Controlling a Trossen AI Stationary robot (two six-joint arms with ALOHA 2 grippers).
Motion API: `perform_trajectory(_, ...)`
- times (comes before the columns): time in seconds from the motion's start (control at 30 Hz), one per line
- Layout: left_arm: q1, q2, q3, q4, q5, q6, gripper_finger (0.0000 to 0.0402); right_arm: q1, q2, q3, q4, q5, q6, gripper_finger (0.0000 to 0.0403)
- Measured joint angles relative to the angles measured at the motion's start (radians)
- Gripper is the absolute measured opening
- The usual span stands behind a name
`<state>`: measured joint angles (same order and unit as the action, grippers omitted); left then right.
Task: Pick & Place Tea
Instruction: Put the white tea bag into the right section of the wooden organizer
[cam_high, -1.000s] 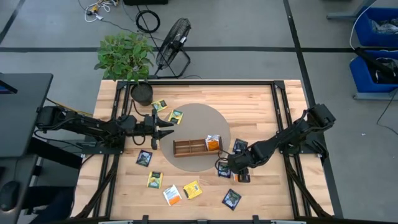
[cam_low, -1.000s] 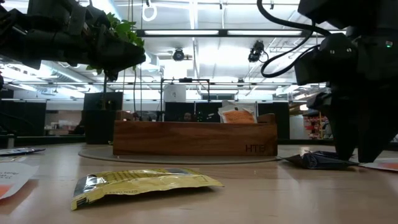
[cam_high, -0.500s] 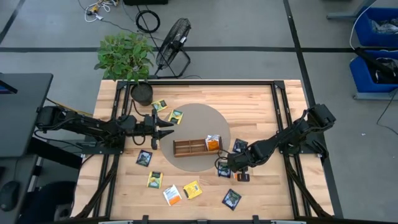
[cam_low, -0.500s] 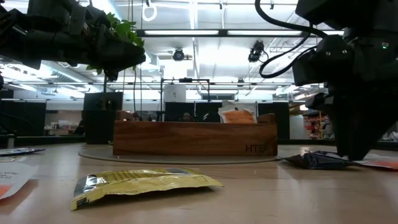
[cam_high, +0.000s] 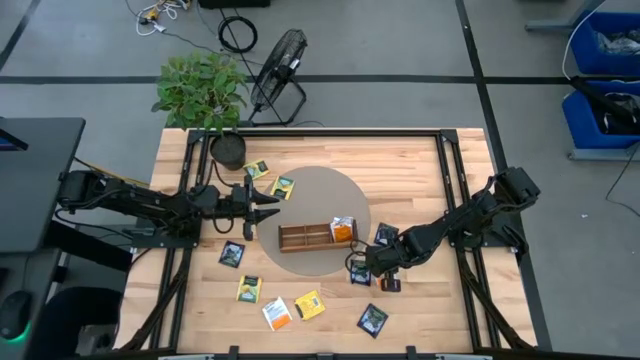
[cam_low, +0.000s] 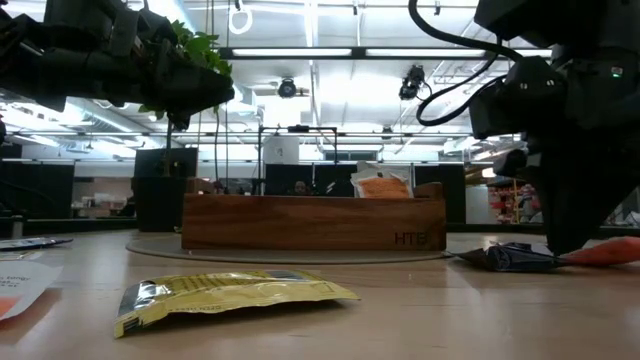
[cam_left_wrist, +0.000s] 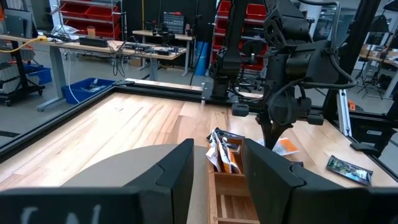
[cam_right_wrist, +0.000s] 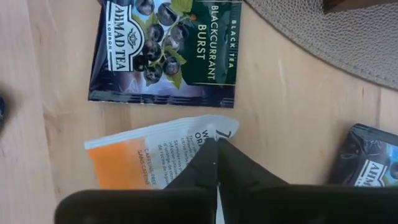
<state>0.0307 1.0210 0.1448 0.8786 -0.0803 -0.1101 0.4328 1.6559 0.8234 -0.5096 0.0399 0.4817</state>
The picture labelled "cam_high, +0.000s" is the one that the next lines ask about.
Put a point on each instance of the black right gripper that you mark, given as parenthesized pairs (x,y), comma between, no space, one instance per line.
(387,260)

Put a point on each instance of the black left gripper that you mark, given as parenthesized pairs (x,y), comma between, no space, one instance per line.
(235,201)

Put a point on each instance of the green yellow tea packet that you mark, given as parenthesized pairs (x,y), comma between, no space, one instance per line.
(283,187)
(249,289)
(256,169)

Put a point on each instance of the dark purple tea packet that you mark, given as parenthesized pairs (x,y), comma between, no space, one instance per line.
(359,274)
(372,320)
(231,254)
(386,234)

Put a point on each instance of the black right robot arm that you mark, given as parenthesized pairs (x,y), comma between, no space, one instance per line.
(475,217)

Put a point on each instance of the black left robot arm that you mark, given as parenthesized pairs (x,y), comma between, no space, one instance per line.
(125,197)

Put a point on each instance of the wooden tea organiser box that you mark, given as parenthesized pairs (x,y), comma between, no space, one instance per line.
(305,237)

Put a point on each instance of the round grey mat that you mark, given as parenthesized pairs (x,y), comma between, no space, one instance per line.
(320,195)

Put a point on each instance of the black plant pot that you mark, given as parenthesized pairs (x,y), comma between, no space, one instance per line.
(228,150)

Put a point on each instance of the green leafy plant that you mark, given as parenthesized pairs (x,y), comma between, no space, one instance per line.
(200,90)

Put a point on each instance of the black floor fan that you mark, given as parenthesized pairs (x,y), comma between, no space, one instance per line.
(280,65)

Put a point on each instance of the black floor box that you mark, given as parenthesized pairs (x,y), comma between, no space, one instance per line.
(235,4)

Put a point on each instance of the black office chair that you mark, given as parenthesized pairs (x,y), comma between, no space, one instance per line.
(75,315)

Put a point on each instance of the black desk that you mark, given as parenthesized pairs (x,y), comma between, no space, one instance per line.
(40,270)
(40,190)

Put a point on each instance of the blue storage bin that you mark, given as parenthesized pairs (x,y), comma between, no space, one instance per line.
(585,50)
(580,125)

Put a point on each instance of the black folded stand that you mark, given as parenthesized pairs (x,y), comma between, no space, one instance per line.
(600,100)

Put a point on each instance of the black computer mouse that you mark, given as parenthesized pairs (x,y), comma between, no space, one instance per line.
(15,315)

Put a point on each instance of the blue storage bins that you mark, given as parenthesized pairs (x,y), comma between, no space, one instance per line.
(550,25)

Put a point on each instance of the black aluminium table frame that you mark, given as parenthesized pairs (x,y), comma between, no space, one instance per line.
(320,133)

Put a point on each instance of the silver aluminium bracket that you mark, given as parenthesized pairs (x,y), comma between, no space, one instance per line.
(185,357)
(462,357)

